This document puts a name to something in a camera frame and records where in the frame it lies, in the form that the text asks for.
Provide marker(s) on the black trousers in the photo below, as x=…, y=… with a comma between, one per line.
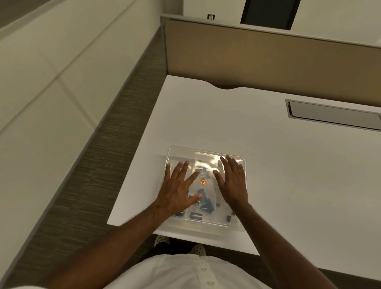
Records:
x=178, y=247

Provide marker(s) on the white perforated shoe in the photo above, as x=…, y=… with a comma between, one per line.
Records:
x=162, y=240
x=198, y=250

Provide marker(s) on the small wall socket plate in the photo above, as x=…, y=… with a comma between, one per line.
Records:
x=211, y=17

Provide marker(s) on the white button shirt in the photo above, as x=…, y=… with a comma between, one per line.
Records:
x=190, y=274

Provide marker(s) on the dark wall panel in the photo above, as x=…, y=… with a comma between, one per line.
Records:
x=269, y=13

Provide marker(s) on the clear plastic storage box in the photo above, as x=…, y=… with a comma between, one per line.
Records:
x=208, y=227

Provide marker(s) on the person's right middle finger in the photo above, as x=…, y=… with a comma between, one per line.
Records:
x=231, y=164

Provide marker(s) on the person's left forearm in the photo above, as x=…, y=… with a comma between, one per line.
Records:
x=119, y=247

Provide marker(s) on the person's right hand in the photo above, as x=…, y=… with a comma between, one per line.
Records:
x=235, y=187

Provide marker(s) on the person's left little finger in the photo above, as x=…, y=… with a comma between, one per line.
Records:
x=168, y=171

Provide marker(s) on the person's right thumb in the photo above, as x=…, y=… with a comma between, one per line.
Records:
x=218, y=180

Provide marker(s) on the tan desk partition panel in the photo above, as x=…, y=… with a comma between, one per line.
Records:
x=268, y=59

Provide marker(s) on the person's left thumb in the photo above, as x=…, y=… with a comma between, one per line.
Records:
x=194, y=198

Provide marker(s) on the person's right little finger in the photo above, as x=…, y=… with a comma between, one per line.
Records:
x=242, y=171

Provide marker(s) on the pile of black binder clips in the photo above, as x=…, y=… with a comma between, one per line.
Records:
x=209, y=205

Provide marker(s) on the person's left middle finger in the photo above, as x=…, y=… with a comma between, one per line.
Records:
x=185, y=170

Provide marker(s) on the person's left hand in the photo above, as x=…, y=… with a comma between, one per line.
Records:
x=174, y=193

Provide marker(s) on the clear plastic box lid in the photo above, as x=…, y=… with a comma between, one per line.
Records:
x=186, y=154

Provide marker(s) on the person's right forearm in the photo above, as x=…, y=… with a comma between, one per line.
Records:
x=276, y=247

